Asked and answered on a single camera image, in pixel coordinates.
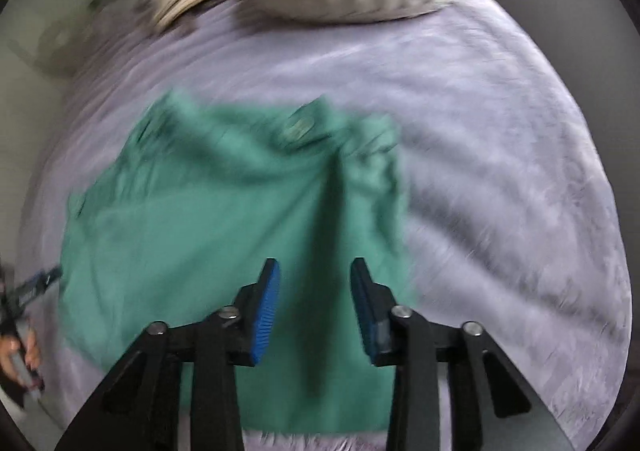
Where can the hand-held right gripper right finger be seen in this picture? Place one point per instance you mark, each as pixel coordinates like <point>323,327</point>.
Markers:
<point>367,316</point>

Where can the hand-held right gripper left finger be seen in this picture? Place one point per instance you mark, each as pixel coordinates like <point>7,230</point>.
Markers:
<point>265,321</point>

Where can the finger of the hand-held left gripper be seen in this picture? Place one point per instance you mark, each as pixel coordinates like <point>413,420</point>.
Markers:
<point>37,286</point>

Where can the green work jacket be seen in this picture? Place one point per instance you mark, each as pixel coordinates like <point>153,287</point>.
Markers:
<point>200,241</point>

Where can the person's left hand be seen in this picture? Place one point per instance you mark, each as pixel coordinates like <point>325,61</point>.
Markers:
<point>32,351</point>

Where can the lavender bed blanket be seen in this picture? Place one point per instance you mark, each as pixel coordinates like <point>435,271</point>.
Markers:
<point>500,181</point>

